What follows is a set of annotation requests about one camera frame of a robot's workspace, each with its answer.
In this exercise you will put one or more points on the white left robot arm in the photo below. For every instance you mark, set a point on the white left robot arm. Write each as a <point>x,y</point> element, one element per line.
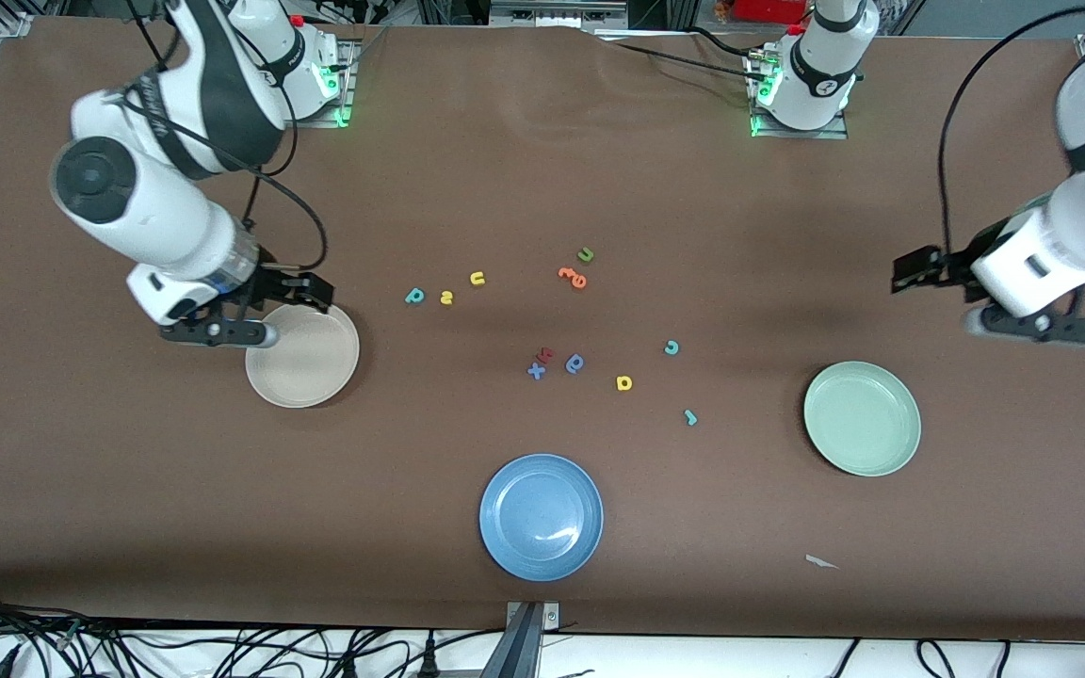
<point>1070,235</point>

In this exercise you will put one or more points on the teal letter p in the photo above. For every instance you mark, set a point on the teal letter p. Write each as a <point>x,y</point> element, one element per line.
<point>415,296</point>

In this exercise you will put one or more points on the white paper scrap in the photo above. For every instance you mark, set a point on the white paper scrap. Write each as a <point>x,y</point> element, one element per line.
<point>820,562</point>

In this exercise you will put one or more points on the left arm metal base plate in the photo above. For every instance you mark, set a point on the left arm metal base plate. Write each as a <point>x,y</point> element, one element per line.
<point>806,135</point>

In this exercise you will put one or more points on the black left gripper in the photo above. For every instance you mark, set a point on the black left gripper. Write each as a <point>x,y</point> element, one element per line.
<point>953,265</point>

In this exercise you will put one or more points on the grey metal table bracket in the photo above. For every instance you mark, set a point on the grey metal table bracket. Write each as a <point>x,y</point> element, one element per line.
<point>528,626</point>

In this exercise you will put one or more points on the red box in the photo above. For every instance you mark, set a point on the red box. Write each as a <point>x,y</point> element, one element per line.
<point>769,9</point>

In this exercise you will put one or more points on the beige brown plate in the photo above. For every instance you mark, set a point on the beige brown plate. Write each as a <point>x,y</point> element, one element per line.
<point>307,367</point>

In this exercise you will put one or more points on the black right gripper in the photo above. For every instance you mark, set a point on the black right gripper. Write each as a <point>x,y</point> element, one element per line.
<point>276,284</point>

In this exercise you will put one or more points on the blue letter p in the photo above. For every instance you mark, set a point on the blue letter p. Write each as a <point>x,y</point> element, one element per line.
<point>575,363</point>

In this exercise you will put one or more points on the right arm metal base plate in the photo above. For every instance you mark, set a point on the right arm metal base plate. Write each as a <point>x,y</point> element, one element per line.
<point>316,122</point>

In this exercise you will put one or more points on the blue plate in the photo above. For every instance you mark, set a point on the blue plate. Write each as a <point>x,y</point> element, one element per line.
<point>541,518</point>

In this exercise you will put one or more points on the grey metal frame block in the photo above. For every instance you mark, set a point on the grey metal frame block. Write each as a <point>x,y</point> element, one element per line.
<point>557,11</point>

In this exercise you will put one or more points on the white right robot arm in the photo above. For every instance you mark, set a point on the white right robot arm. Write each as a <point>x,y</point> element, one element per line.
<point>156,212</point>

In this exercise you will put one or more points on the light green plate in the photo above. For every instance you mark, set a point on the light green plate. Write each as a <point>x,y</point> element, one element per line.
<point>863,419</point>

